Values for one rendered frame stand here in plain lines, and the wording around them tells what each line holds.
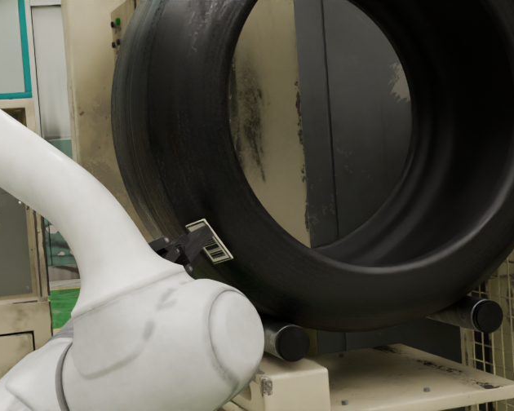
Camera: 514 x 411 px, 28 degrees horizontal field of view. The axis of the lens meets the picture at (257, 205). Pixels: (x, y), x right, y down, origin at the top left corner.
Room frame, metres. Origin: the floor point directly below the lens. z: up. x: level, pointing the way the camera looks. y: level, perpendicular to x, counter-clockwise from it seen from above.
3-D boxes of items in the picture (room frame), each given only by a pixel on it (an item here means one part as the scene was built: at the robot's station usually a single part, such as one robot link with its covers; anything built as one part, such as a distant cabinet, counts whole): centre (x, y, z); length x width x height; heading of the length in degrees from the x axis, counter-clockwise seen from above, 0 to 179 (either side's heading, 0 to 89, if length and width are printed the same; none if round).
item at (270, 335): (1.42, 0.02, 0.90); 0.35 x 0.05 x 0.05; 19
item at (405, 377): (1.47, -0.11, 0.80); 0.37 x 0.36 x 0.02; 109
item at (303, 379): (1.43, 0.03, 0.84); 0.36 x 0.09 x 0.06; 19
